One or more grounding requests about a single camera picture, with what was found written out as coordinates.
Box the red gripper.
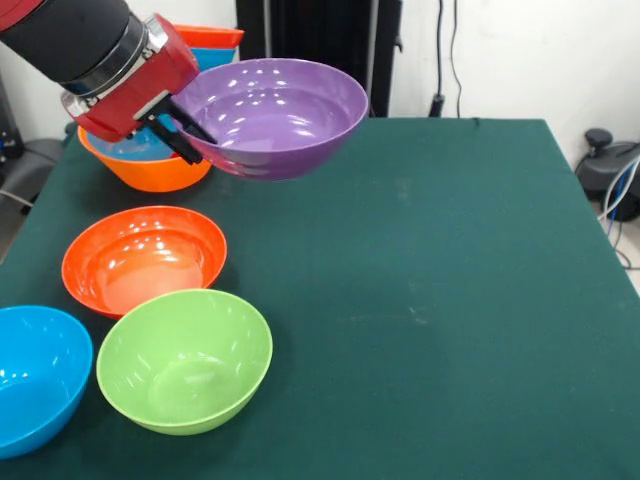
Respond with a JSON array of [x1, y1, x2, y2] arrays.
[[72, 13, 219, 167]]

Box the purple bowl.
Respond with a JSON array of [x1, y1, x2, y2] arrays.
[[169, 57, 370, 182]]

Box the red bowl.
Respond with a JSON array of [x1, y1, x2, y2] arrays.
[[172, 24, 246, 50], [61, 205, 229, 321]]

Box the translucent blue bowl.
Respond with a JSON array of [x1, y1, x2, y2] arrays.
[[87, 127, 177, 162]]

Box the orange bowl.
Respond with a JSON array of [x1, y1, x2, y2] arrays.
[[78, 127, 214, 194]]

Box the grey round base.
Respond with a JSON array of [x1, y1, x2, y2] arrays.
[[0, 137, 66, 201]]

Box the black equipment box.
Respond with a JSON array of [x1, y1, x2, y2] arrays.
[[0, 72, 24, 161]]

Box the green bowl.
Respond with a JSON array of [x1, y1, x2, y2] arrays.
[[96, 288, 274, 436]]

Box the dark green tablecloth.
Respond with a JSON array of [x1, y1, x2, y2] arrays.
[[0, 115, 640, 480]]

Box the black round base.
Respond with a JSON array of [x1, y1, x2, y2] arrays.
[[574, 128, 640, 224]]

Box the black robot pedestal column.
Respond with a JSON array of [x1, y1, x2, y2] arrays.
[[234, 0, 404, 119]]

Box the black cable with plug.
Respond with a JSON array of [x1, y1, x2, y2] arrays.
[[430, 0, 447, 119]]

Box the thin black cable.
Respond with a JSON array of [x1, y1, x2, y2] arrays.
[[448, 0, 481, 121]]

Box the blue and white cables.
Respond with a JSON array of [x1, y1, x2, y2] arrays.
[[597, 157, 640, 271]]

